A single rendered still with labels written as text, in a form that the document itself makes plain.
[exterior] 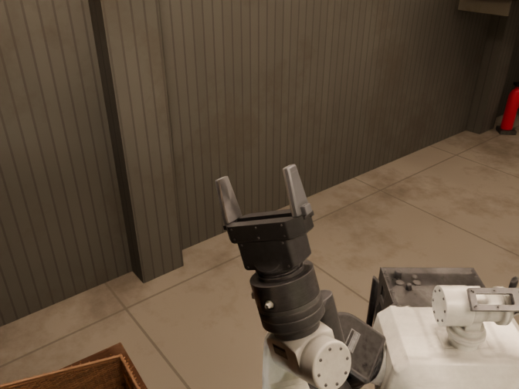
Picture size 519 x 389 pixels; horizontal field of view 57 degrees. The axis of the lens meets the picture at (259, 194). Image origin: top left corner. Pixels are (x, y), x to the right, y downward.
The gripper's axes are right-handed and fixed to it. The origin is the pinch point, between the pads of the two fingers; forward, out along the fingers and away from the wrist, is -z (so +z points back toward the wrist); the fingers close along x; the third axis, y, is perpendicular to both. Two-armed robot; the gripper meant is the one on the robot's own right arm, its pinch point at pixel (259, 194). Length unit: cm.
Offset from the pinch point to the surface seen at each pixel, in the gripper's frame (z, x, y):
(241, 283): 97, -159, -175
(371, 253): 112, -99, -250
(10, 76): -54, -187, -88
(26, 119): -34, -194, -93
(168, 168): 12, -172, -156
